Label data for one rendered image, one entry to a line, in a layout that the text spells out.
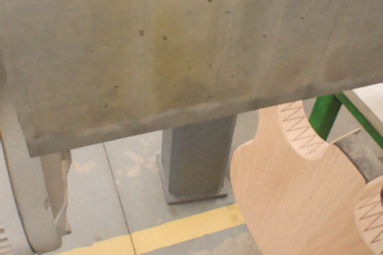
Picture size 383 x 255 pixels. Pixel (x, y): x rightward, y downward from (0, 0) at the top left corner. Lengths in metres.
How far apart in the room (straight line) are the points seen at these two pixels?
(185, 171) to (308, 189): 1.20
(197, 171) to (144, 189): 0.30
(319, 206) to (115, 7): 0.45
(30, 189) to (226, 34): 0.21
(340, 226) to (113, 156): 1.60
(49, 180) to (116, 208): 1.53
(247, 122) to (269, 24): 2.02
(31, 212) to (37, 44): 0.20
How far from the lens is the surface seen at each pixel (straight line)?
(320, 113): 1.28
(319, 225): 0.64
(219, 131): 1.64
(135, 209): 1.91
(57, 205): 0.42
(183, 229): 1.87
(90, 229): 1.88
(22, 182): 0.39
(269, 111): 0.61
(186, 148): 1.66
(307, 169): 0.59
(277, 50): 0.30
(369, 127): 1.14
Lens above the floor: 1.61
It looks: 44 degrees down
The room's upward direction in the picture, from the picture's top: 6 degrees clockwise
